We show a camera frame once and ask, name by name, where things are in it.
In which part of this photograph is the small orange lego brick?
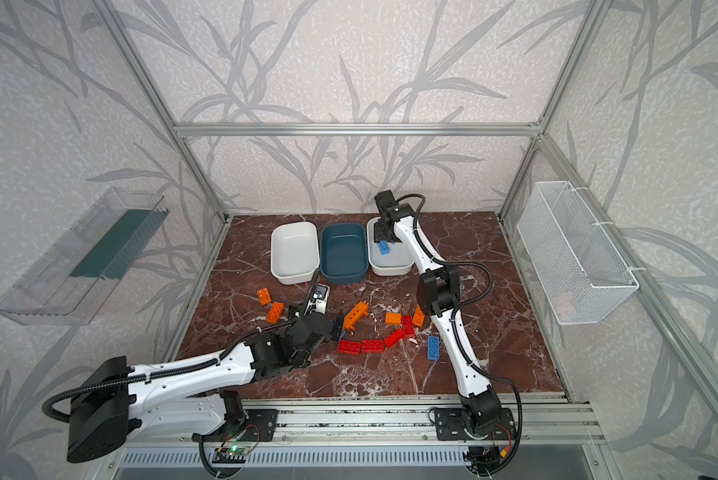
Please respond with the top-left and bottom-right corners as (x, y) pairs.
(257, 288), (272, 306)

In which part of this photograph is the red lego brick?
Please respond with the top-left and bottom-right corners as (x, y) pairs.
(338, 340), (362, 355)
(384, 328), (405, 349)
(401, 316), (415, 338)
(361, 339), (386, 353)

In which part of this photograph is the blue lego brick front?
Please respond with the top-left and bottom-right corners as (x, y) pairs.
(427, 336), (441, 362)

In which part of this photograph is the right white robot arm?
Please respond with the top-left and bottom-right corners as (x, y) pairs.
(373, 190), (522, 453)

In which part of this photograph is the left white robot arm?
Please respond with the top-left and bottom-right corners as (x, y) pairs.
(42, 311), (344, 463)

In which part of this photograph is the long orange lego brick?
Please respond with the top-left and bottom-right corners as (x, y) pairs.
(343, 301), (369, 330)

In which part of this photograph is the right white plastic bin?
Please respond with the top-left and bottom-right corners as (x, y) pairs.
(366, 217), (415, 277)

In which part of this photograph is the white plastic bin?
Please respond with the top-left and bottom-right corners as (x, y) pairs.
(270, 221), (320, 285)
(366, 217), (415, 277)

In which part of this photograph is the teal plastic bin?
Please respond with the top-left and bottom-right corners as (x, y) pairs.
(320, 223), (369, 285)

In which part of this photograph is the red lego brick tilted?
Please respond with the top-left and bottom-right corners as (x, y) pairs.
(384, 328), (405, 349)

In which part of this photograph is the left white plastic bin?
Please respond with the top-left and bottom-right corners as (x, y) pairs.
(270, 221), (320, 285)

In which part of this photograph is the left green circuit board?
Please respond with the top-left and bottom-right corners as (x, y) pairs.
(212, 445), (250, 465)

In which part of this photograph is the right wiring bundle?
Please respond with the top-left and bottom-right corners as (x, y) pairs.
(463, 442), (519, 475)

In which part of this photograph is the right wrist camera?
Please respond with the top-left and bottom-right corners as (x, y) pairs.
(374, 190), (398, 216)

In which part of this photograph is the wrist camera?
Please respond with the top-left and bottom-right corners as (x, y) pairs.
(374, 190), (398, 216)
(305, 284), (330, 314)

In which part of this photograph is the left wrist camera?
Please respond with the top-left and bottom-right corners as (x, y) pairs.
(305, 284), (330, 314)

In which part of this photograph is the aluminium cage frame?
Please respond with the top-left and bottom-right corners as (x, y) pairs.
(93, 1), (718, 421)

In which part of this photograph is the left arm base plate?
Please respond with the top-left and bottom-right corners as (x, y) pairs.
(221, 409), (279, 443)

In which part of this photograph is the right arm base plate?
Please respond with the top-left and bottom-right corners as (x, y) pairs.
(429, 407), (520, 442)

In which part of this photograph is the white wire mesh basket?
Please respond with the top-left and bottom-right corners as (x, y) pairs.
(517, 181), (640, 325)

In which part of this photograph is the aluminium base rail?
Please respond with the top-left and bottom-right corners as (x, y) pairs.
(127, 393), (606, 447)

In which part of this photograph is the clear plastic wall tray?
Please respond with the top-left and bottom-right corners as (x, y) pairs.
(0, 187), (170, 326)

